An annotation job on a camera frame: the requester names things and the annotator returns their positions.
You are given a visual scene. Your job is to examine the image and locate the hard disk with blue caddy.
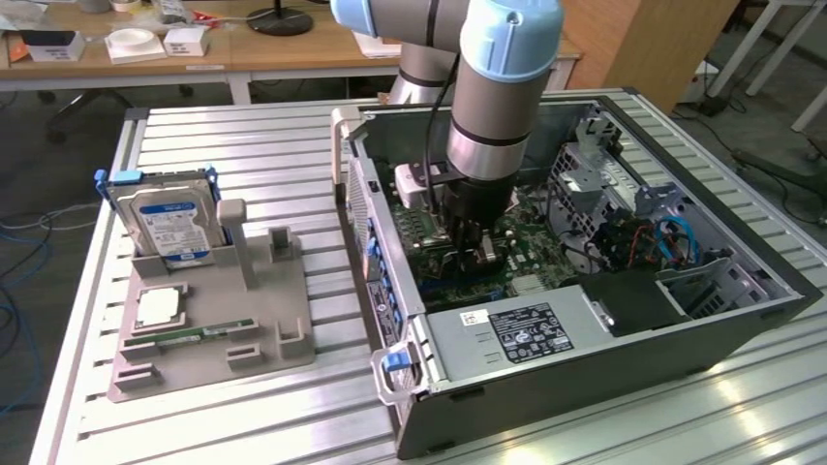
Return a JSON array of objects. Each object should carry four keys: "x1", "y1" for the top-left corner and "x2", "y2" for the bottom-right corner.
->
[{"x1": 93, "y1": 164, "x2": 225, "y2": 270}]

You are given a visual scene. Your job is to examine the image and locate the metal drive cage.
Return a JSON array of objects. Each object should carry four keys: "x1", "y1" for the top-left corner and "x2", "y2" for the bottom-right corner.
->
[{"x1": 547, "y1": 103, "x2": 648, "y2": 215}]

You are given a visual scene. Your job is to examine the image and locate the white round holder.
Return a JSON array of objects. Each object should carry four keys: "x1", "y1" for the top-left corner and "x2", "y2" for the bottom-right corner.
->
[{"x1": 103, "y1": 27, "x2": 169, "y2": 66}]

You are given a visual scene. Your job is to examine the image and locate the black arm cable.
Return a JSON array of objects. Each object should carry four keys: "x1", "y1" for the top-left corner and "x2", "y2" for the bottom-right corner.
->
[{"x1": 422, "y1": 51, "x2": 464, "y2": 217}]

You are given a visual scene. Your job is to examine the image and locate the grey power supply unit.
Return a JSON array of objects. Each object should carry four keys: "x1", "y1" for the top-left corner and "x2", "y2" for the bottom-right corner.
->
[{"x1": 424, "y1": 284, "x2": 615, "y2": 385}]

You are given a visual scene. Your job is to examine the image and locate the wooden cabinet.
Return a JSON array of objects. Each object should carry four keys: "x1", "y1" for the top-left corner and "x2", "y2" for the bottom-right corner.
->
[{"x1": 558, "y1": 0, "x2": 742, "y2": 116}]

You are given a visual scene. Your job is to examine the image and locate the green motherboard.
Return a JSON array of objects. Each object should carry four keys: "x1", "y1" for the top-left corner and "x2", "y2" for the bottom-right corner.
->
[{"x1": 379, "y1": 162, "x2": 583, "y2": 314}]

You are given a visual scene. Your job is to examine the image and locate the white labelled box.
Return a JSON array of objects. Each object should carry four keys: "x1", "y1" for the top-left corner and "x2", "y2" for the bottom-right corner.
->
[{"x1": 161, "y1": 25, "x2": 212, "y2": 57}]

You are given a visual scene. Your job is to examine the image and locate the wooden desk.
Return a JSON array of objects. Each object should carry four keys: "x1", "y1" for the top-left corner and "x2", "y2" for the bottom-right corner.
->
[{"x1": 0, "y1": 0, "x2": 583, "y2": 106}]

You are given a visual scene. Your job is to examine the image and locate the black chair base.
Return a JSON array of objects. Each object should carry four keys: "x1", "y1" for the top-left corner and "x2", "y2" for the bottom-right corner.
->
[{"x1": 731, "y1": 146, "x2": 827, "y2": 199}]

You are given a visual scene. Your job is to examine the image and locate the grey parts rack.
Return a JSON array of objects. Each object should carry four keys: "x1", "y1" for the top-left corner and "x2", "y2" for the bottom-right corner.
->
[{"x1": 105, "y1": 197, "x2": 318, "y2": 404}]

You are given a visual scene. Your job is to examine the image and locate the silver CPU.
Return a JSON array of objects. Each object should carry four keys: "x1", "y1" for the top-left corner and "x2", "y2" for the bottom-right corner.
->
[{"x1": 135, "y1": 288, "x2": 187, "y2": 327}]

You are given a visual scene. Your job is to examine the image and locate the white device red button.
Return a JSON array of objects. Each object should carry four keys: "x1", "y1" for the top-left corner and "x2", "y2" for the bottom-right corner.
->
[{"x1": 682, "y1": 61, "x2": 723, "y2": 107}]

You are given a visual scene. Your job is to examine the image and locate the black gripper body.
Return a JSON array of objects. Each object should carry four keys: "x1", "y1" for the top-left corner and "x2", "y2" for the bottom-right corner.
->
[{"x1": 440, "y1": 175, "x2": 519, "y2": 233}]

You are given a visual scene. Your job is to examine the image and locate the black chair under desk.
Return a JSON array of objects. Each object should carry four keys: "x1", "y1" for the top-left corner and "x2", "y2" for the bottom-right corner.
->
[{"x1": 36, "y1": 88, "x2": 135, "y2": 142}]

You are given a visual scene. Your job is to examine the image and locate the clear plastic packet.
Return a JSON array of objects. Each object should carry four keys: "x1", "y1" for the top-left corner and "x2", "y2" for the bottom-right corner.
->
[{"x1": 156, "y1": 0, "x2": 196, "y2": 25}]

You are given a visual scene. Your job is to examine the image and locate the blue wire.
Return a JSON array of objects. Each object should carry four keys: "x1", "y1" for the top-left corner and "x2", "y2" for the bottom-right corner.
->
[{"x1": 654, "y1": 216, "x2": 704, "y2": 268}]

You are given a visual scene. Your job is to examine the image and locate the blue floor cable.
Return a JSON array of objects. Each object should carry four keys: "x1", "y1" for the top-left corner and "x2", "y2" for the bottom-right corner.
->
[{"x1": 0, "y1": 226, "x2": 55, "y2": 414}]

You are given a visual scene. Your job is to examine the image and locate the black open PC case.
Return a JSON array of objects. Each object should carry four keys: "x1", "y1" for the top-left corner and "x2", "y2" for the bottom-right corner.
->
[{"x1": 330, "y1": 93, "x2": 826, "y2": 461}]

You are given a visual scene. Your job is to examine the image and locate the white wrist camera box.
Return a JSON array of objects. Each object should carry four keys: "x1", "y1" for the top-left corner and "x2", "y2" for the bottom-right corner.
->
[{"x1": 392, "y1": 163, "x2": 448, "y2": 208}]

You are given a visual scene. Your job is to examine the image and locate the white paper stack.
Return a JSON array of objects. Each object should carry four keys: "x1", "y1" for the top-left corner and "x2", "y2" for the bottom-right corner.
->
[{"x1": 351, "y1": 31, "x2": 404, "y2": 60}]

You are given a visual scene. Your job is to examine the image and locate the black monitor stand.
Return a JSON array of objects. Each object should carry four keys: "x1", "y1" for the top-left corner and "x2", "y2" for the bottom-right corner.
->
[{"x1": 246, "y1": 0, "x2": 315, "y2": 37}]

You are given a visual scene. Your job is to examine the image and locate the grey floor cable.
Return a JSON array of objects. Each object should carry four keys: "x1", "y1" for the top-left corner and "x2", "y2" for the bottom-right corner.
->
[{"x1": 0, "y1": 201, "x2": 105, "y2": 233}]

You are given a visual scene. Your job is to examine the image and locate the silver disk bay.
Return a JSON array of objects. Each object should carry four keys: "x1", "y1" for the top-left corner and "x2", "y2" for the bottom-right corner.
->
[{"x1": 655, "y1": 255, "x2": 771, "y2": 322}]

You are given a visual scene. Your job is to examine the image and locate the CPU socket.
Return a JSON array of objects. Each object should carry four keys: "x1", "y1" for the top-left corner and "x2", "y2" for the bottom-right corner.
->
[{"x1": 430, "y1": 207, "x2": 458, "y2": 242}]

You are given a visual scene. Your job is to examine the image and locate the white box black lid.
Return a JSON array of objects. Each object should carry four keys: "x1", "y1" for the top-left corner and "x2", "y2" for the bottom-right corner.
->
[{"x1": 19, "y1": 29, "x2": 87, "y2": 64}]

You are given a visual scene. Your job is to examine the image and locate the green RAM stick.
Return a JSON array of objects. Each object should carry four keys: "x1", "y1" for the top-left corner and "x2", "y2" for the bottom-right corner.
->
[{"x1": 123, "y1": 317, "x2": 256, "y2": 346}]

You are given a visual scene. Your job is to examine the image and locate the white table frame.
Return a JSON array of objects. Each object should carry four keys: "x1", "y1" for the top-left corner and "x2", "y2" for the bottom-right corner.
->
[{"x1": 706, "y1": 0, "x2": 827, "y2": 133}]

